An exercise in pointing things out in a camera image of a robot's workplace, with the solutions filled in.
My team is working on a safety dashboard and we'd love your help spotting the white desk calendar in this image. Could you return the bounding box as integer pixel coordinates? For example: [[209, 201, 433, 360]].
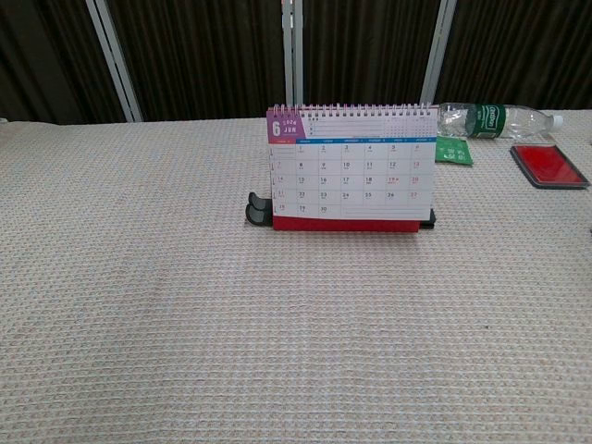
[[266, 102, 439, 232]]

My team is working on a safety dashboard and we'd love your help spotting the beige woven tablecloth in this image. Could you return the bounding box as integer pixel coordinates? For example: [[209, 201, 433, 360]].
[[0, 109, 592, 444]]

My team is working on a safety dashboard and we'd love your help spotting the green sachet packet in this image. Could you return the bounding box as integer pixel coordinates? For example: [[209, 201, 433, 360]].
[[434, 135, 474, 167]]

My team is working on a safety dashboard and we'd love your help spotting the dark partition fabric panel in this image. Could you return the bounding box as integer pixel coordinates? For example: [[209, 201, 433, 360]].
[[0, 0, 129, 125], [437, 0, 592, 113], [106, 0, 290, 122], [300, 0, 446, 108]]

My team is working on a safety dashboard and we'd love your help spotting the clear plastic bottle, green label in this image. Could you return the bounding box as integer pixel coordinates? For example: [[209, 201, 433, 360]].
[[437, 101, 565, 141]]

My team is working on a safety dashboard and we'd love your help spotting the grey partition frame post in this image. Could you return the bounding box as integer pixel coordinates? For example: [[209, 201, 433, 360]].
[[280, 0, 304, 105], [85, 0, 142, 123], [418, 0, 459, 105]]

